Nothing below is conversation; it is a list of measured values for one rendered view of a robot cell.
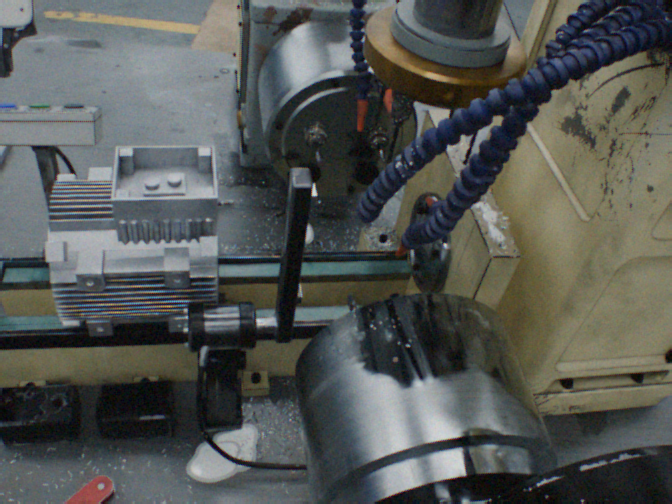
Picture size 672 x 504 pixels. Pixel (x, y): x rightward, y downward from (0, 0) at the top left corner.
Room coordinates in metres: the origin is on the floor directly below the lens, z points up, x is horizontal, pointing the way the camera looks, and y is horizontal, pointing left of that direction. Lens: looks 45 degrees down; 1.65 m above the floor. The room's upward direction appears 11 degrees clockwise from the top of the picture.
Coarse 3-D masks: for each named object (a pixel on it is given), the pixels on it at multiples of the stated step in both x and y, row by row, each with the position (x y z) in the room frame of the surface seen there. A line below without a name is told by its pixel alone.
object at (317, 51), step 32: (288, 32) 1.02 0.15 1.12; (320, 32) 0.97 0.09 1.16; (288, 64) 0.90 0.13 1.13; (320, 64) 0.87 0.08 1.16; (352, 64) 0.88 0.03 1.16; (288, 96) 0.83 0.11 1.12; (320, 96) 0.84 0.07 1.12; (352, 96) 0.85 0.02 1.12; (288, 128) 0.83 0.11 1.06; (320, 128) 0.83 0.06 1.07; (352, 128) 0.86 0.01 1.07; (384, 128) 0.86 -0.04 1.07; (416, 128) 0.89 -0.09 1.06; (288, 160) 0.83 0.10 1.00; (352, 160) 0.86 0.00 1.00; (320, 192) 0.85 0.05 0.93; (352, 192) 0.86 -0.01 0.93
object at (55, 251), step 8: (64, 176) 0.59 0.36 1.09; (72, 176) 0.60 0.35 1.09; (200, 240) 0.53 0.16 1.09; (208, 240) 0.53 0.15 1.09; (216, 240) 0.54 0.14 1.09; (48, 248) 0.47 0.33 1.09; (56, 248) 0.48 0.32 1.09; (64, 248) 0.48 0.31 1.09; (200, 248) 0.52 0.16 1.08; (208, 248) 0.53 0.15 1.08; (216, 248) 0.53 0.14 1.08; (48, 256) 0.47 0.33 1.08; (56, 256) 0.47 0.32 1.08; (64, 256) 0.47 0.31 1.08; (208, 256) 0.52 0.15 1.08; (216, 256) 0.52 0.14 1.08; (80, 320) 0.47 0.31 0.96
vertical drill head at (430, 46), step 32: (416, 0) 0.66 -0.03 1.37; (448, 0) 0.62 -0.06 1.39; (480, 0) 0.62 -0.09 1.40; (384, 32) 0.65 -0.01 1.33; (416, 32) 0.62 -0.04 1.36; (448, 32) 0.62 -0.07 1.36; (480, 32) 0.63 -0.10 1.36; (384, 64) 0.60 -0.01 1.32; (416, 64) 0.59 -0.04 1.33; (448, 64) 0.60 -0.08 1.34; (480, 64) 0.61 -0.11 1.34; (512, 64) 0.64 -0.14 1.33; (384, 96) 0.69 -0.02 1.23; (416, 96) 0.58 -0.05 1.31; (448, 96) 0.58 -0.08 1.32; (480, 96) 0.58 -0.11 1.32; (480, 128) 0.64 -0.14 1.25
